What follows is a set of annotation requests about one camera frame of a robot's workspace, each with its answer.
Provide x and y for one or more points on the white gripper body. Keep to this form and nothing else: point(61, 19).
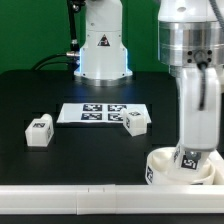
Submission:
point(200, 108)

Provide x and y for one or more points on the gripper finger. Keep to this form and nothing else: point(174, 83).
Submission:
point(193, 155)

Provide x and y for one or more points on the white round stool seat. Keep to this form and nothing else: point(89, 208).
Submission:
point(157, 167)

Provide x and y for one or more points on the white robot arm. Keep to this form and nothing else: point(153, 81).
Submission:
point(190, 42)

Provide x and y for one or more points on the white sheet with markers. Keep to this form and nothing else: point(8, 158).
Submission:
point(97, 112)

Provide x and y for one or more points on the white front rail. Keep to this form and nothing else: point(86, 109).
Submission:
point(110, 199)

